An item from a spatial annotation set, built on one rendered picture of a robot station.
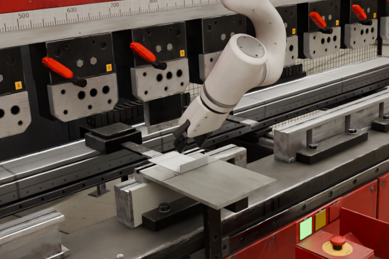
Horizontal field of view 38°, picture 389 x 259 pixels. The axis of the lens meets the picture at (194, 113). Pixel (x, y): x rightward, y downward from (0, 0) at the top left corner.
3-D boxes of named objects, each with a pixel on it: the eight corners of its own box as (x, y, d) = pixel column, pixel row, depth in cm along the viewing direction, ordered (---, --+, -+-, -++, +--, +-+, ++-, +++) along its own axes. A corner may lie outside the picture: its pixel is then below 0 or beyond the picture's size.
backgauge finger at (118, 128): (138, 169, 137) (136, 150, 136) (85, 146, 156) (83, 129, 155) (176, 156, 144) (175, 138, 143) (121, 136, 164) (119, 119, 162)
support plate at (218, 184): (217, 210, 112) (217, 205, 112) (141, 176, 131) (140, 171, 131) (276, 183, 123) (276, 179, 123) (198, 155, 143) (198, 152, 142)
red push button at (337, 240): (339, 256, 133) (340, 243, 132) (325, 251, 136) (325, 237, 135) (349, 250, 136) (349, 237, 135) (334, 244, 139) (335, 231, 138)
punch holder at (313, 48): (309, 60, 161) (309, 2, 156) (286, 57, 167) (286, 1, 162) (340, 52, 170) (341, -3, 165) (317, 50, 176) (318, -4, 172)
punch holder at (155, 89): (138, 103, 124) (132, 29, 119) (117, 97, 130) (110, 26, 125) (190, 90, 133) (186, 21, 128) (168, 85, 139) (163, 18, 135)
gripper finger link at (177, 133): (202, 110, 122) (201, 122, 127) (172, 126, 120) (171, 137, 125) (205, 114, 122) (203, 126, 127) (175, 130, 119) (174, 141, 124)
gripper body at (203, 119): (226, 79, 124) (206, 110, 132) (191, 88, 118) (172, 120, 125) (245, 104, 121) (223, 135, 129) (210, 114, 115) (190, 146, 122)
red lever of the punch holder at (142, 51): (138, 41, 116) (168, 65, 122) (127, 39, 119) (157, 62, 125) (134, 48, 116) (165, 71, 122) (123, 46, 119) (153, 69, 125)
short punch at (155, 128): (150, 135, 132) (147, 96, 129) (145, 133, 133) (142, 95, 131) (183, 125, 138) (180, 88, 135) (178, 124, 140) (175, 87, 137)
